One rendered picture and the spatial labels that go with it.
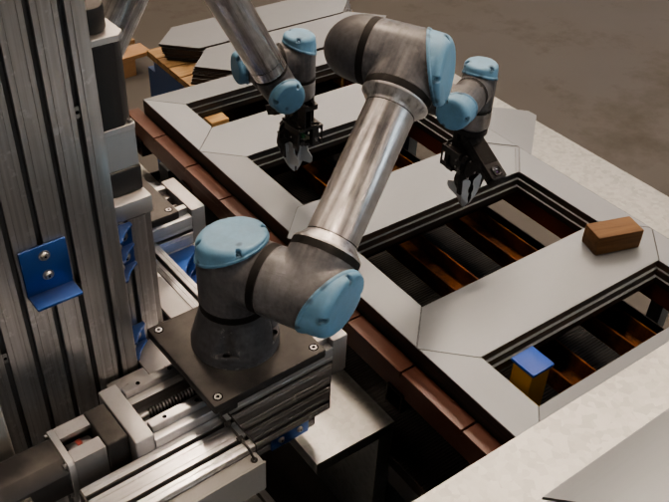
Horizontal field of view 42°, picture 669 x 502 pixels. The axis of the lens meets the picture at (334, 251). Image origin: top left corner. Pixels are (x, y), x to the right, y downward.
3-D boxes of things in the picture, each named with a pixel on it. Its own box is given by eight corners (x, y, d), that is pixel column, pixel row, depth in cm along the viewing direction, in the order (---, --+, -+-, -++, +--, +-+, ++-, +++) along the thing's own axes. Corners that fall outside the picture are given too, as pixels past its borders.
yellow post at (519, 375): (515, 417, 183) (531, 353, 172) (532, 432, 180) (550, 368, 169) (498, 427, 181) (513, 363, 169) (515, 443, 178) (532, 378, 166)
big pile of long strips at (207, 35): (336, 2, 330) (336, -13, 326) (403, 40, 305) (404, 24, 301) (146, 50, 292) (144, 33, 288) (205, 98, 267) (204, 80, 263)
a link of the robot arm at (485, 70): (457, 65, 181) (471, 50, 187) (450, 112, 188) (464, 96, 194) (492, 74, 178) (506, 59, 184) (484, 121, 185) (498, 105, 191)
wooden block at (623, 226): (624, 232, 206) (629, 215, 203) (639, 247, 202) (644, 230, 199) (580, 240, 203) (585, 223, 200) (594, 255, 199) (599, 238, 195)
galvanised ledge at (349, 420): (126, 156, 264) (125, 147, 263) (393, 430, 183) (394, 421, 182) (64, 175, 255) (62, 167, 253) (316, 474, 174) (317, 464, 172)
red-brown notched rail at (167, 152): (140, 125, 257) (138, 108, 253) (541, 507, 156) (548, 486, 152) (127, 128, 255) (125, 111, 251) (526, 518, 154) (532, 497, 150)
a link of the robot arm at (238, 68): (245, 65, 181) (294, 57, 185) (227, 44, 189) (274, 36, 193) (246, 99, 186) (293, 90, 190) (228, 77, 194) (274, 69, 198)
